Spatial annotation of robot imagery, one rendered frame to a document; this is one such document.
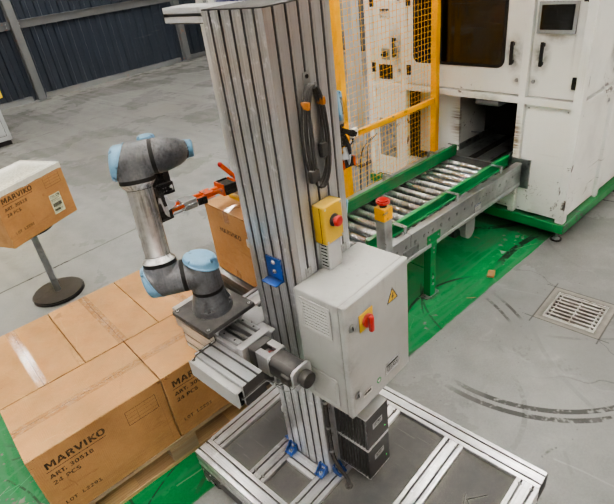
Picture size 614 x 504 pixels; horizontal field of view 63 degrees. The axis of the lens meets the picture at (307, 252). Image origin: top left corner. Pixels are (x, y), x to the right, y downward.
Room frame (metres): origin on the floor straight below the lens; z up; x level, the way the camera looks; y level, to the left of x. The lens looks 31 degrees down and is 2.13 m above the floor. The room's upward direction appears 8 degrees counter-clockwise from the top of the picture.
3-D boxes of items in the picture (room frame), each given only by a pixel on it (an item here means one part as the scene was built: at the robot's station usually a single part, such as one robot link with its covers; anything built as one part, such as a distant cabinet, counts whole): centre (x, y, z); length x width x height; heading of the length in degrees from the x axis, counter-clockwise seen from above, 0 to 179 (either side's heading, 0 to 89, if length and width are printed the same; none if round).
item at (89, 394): (2.09, 1.05, 0.34); 1.20 x 1.00 x 0.40; 128
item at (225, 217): (2.43, 0.14, 0.87); 0.60 x 0.40 x 0.40; 128
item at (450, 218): (2.73, -0.77, 0.50); 2.31 x 0.05 x 0.19; 128
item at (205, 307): (1.52, 0.38, 1.09); 0.15 x 0.15 x 0.10
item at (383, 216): (2.23, -0.41, 0.50); 0.07 x 0.07 x 1.00; 38
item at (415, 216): (3.00, -1.01, 0.60); 1.60 x 0.10 x 0.09; 128
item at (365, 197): (3.42, -0.68, 0.60); 1.60 x 0.10 x 0.09; 128
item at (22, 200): (3.45, 2.05, 0.82); 0.60 x 0.40 x 0.40; 155
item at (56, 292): (3.45, 2.05, 0.31); 0.40 x 0.40 x 0.62
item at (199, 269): (1.52, 0.38, 1.20); 0.13 x 0.12 x 0.14; 99
